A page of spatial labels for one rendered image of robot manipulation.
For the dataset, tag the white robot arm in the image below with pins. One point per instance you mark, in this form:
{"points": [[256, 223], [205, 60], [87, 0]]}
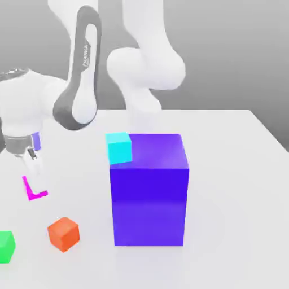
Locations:
{"points": [[144, 67]]}

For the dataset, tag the small green cube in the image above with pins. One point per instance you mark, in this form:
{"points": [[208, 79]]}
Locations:
{"points": [[6, 247]]}

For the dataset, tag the small orange cube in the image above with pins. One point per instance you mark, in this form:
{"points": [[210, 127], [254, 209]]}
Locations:
{"points": [[64, 234]]}

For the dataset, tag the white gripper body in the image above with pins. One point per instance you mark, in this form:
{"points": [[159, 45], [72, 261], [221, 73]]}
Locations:
{"points": [[33, 173]]}

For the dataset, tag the small magenta cube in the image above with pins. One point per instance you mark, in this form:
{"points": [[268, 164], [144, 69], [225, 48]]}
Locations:
{"points": [[31, 195]]}

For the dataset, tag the small cyan cube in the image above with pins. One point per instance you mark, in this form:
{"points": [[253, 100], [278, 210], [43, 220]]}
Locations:
{"points": [[119, 149]]}

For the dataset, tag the large purple box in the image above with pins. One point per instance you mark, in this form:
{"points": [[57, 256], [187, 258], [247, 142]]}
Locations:
{"points": [[149, 203]]}

